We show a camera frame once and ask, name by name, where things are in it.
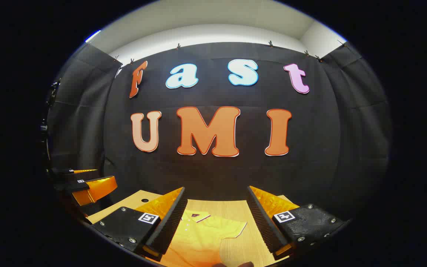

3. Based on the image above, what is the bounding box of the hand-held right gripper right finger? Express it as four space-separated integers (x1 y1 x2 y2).
246 185 348 261

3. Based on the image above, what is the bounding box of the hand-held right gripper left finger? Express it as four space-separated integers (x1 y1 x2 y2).
92 187 189 261

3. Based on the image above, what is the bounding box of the orange polo T-shirt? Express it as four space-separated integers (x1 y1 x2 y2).
158 210 248 267

